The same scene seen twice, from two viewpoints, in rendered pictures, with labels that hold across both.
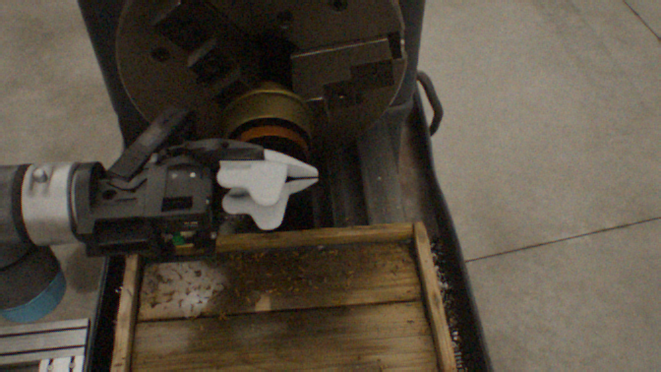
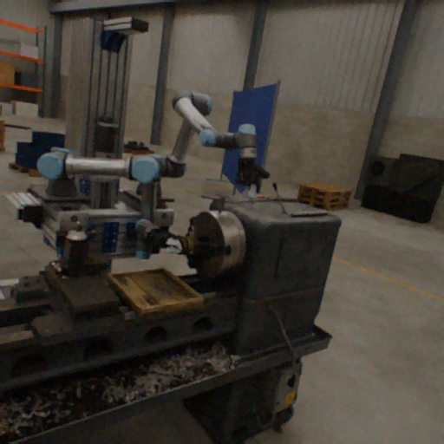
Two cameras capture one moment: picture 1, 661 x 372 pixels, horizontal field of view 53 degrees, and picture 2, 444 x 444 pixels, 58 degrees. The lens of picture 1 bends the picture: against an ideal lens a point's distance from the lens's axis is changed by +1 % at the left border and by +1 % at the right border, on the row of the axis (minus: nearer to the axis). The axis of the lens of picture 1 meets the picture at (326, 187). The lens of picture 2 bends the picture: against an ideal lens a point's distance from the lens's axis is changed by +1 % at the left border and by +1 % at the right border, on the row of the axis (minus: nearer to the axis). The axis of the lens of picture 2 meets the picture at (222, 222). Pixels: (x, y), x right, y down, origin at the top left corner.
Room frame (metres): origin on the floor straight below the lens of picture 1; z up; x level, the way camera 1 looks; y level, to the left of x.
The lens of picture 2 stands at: (-0.39, -1.45, 1.67)
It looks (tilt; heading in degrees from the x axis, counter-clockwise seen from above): 15 degrees down; 56
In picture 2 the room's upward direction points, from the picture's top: 9 degrees clockwise
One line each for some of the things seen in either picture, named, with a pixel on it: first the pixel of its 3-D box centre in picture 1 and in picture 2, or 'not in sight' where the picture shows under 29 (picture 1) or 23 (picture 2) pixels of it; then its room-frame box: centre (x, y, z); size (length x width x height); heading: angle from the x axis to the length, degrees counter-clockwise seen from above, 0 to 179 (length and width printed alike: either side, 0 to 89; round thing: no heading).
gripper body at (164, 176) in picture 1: (153, 203); (159, 238); (0.38, 0.16, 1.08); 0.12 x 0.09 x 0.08; 95
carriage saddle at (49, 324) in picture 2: not in sight; (65, 299); (-0.06, 0.02, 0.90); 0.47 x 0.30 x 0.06; 95
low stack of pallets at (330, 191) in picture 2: not in sight; (324, 195); (6.98, 5.24, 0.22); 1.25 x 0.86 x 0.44; 18
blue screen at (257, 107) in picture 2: not in sight; (242, 144); (4.60, 5.64, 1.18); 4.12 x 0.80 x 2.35; 66
